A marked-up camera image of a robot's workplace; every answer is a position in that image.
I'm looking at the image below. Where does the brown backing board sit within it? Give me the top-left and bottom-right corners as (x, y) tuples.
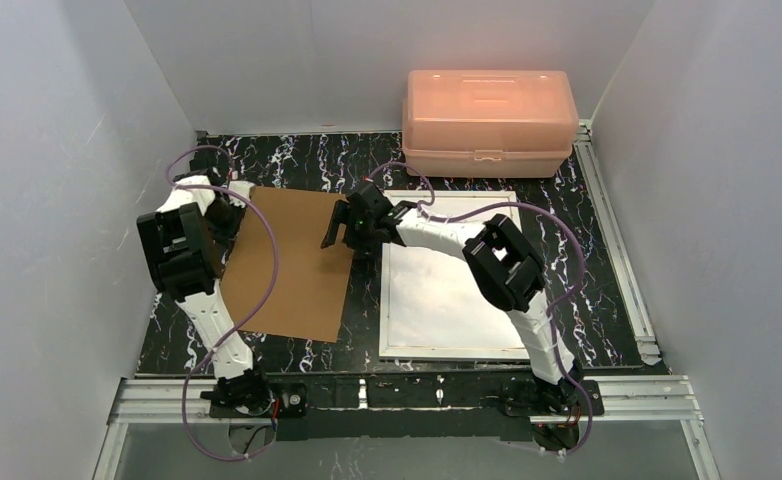
(221, 186), (353, 342)

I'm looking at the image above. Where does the sunset landscape photo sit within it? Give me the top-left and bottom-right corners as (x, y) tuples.
(385, 195), (525, 350)

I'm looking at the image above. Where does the white picture frame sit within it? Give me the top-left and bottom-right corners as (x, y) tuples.
(378, 190), (531, 363)

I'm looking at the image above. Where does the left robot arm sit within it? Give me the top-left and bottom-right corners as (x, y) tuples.
(136, 166), (254, 379)

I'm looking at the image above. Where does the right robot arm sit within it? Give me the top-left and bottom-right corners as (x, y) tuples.
(320, 179), (582, 386)

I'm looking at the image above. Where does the pink plastic storage box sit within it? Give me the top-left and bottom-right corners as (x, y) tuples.
(401, 70), (579, 179)

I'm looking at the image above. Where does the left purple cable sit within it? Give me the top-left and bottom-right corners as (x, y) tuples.
(165, 145), (281, 463)

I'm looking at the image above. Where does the purple cable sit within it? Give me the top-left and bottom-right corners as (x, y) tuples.
(165, 145), (281, 463)
(364, 160), (594, 458)

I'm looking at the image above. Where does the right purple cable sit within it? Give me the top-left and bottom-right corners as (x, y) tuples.
(364, 160), (594, 458)

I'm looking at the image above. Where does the aluminium rail base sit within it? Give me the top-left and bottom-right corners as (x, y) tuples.
(109, 371), (704, 441)

